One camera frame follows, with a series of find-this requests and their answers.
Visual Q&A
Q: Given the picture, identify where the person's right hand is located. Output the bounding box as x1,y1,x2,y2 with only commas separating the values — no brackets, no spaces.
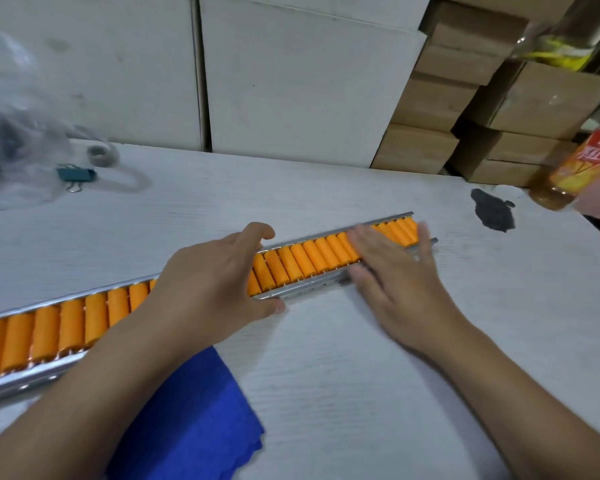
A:
347,221,473,356

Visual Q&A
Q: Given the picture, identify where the person's left hand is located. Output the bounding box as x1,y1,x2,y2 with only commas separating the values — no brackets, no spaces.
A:
147,222,286,356

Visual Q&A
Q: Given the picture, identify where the metal track with orange rollers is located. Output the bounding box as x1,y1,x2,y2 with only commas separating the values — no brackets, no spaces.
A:
0,211,439,403

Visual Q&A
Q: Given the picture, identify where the person's right forearm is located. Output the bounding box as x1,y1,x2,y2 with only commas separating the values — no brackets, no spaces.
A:
420,317,600,480

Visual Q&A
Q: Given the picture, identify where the person's left forearm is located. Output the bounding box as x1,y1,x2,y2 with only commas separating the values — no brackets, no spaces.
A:
0,315,216,480

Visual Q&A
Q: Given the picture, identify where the blue cloth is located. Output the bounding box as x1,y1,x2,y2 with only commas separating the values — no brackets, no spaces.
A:
105,346,266,480

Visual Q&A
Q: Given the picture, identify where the large white cardboard box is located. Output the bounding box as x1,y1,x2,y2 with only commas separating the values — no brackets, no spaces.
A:
0,0,203,151
199,0,433,169

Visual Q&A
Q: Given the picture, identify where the stack of brown cardboard boxes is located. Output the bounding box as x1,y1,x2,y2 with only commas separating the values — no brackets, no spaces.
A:
371,0,600,188

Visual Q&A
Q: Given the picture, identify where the small grey tape roll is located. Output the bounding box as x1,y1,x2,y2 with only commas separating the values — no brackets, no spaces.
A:
86,144,121,168

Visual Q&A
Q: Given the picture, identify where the teal binder clip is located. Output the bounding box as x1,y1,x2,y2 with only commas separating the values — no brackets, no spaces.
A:
56,165,98,193

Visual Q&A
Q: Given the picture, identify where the drink bottle with orange label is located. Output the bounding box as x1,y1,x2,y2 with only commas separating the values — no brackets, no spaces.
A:
528,126,600,212

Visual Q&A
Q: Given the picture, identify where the clear plastic bag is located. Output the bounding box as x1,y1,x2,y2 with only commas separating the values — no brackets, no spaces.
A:
0,29,123,211

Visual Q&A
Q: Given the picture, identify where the clear bottle with yellow label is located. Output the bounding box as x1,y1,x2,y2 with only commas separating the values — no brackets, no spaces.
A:
511,0,600,72

